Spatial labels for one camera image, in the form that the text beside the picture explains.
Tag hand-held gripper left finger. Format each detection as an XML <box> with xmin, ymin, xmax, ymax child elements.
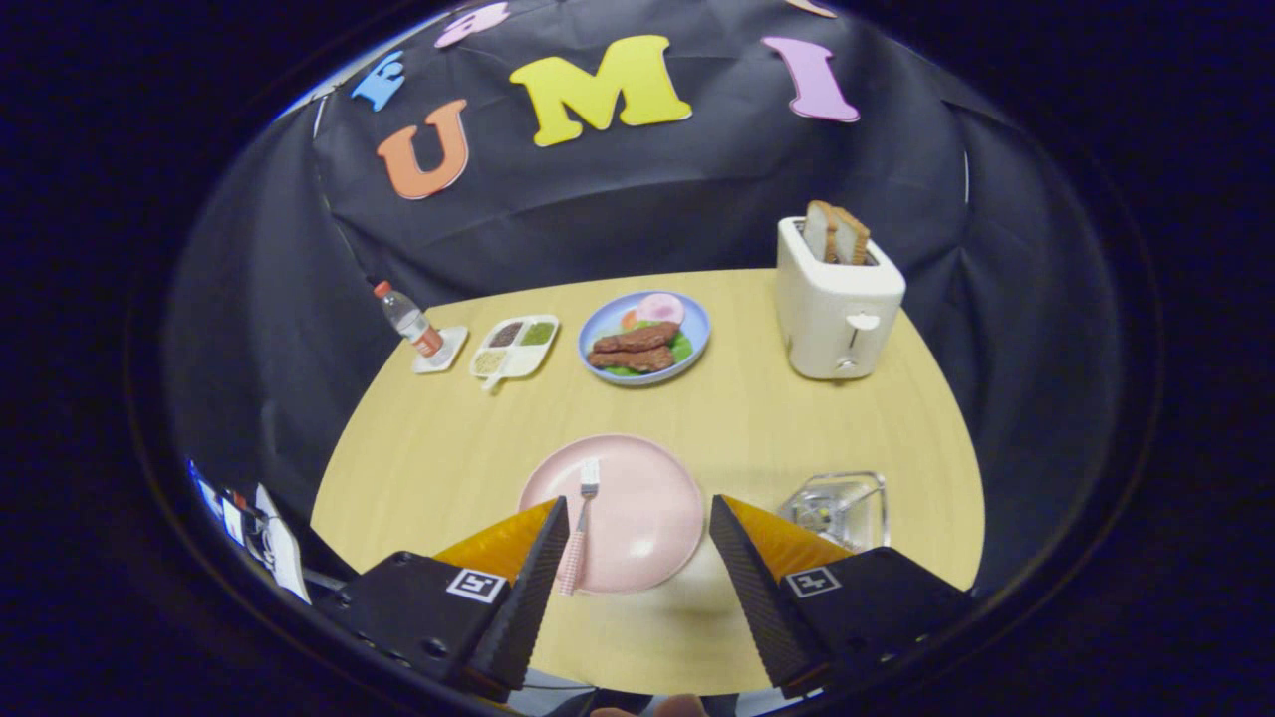
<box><xmin>339</xmin><ymin>495</ymin><xmax>571</xmax><ymax>703</ymax></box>

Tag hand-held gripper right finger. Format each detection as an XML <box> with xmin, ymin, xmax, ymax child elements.
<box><xmin>709</xmin><ymin>493</ymin><xmax>972</xmax><ymax>700</ymax></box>

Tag fork with pink handle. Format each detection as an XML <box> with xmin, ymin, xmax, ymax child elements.
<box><xmin>558</xmin><ymin>459</ymin><xmax>601</xmax><ymax>597</ymax></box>

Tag pink plate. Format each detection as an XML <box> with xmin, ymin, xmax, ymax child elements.
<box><xmin>518</xmin><ymin>434</ymin><xmax>706</xmax><ymax>596</ymax></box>

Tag clear glass container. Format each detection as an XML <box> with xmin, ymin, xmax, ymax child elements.
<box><xmin>779</xmin><ymin>471</ymin><xmax>890</xmax><ymax>554</ymax></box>

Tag white sectioned condiment tray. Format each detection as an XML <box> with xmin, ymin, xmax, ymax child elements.
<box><xmin>469</xmin><ymin>314</ymin><xmax>561</xmax><ymax>392</ymax></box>

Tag white paper sheet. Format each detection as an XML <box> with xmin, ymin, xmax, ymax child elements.
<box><xmin>254</xmin><ymin>484</ymin><xmax>312</xmax><ymax>604</ymax></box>

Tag brown meat slice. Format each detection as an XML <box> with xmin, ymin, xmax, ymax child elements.
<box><xmin>593</xmin><ymin>321</ymin><xmax>681</xmax><ymax>354</ymax></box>
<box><xmin>588</xmin><ymin>345</ymin><xmax>676</xmax><ymax>374</ymax></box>

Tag white square coaster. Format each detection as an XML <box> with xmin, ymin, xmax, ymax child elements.
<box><xmin>412</xmin><ymin>325</ymin><xmax>469</xmax><ymax>374</ymax></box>

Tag green lettuce leaf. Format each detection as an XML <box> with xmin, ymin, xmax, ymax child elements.
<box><xmin>603</xmin><ymin>334</ymin><xmax>695</xmax><ymax>377</ymax></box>

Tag blue plate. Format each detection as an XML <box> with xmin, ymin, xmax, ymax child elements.
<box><xmin>578</xmin><ymin>290</ymin><xmax>712</xmax><ymax>386</ymax></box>

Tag white toaster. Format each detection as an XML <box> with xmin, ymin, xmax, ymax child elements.
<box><xmin>775</xmin><ymin>216</ymin><xmax>907</xmax><ymax>381</ymax></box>

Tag clear water bottle red label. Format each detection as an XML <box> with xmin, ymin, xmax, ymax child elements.
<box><xmin>374</xmin><ymin>281</ymin><xmax>445</xmax><ymax>359</ymax></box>

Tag toast bread slice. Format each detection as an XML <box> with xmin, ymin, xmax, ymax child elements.
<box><xmin>832</xmin><ymin>206</ymin><xmax>872</xmax><ymax>266</ymax></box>
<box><xmin>802</xmin><ymin>200</ymin><xmax>840</xmax><ymax>263</ymax></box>

